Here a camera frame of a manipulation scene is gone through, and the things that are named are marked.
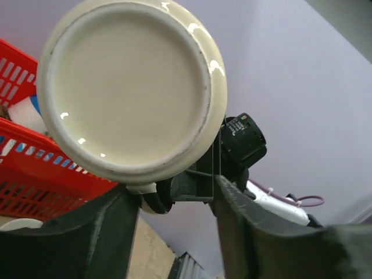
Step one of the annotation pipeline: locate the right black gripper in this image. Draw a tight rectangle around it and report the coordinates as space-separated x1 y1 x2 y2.
170 113 267 203

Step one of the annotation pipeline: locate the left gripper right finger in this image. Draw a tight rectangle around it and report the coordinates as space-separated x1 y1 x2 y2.
213 176 371 278

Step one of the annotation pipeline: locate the brown floral mug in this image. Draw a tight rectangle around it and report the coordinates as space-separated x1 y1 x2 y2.
1 218 43 231

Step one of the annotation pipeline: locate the aluminium frame rail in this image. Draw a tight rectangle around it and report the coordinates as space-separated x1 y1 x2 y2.
168 252 211 279

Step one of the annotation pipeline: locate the blue white snack bag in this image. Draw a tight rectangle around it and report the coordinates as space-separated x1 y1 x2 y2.
8 94 47 134

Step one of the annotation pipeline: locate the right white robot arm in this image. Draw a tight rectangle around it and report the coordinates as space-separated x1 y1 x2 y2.
169 113 324 227

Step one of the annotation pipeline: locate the white cream mug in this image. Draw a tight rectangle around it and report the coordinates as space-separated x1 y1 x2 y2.
37 1 227 214

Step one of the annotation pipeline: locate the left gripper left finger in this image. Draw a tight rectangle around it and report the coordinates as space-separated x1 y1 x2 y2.
1 185 139 278

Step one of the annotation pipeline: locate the red plastic basket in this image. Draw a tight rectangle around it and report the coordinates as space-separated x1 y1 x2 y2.
1 40 116 220

